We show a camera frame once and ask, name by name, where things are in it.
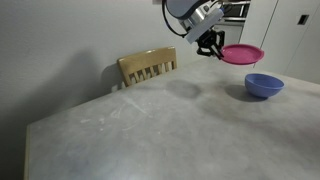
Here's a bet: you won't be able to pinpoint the black arm cable, blue tape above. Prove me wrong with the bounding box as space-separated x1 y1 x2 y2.
161 0 189 38

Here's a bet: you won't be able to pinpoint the white cabinet doors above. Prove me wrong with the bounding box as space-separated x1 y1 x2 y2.
239 0 320 84

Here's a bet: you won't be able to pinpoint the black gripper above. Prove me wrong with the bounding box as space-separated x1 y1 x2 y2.
196 29 226 61

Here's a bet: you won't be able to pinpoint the pink round plastic lid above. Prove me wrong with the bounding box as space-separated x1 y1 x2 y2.
219 43 265 66

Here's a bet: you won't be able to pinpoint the light wooden slat-back chair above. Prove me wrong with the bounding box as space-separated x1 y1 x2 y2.
116 46 179 88

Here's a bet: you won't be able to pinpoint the built-in black oven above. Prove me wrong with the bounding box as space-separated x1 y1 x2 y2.
221 0 252 26

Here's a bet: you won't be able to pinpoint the black cabinet handle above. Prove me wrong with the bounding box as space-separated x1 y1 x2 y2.
297 14 310 26

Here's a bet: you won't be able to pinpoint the blue plastic bowl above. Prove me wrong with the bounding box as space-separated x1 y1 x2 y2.
244 73 286 99

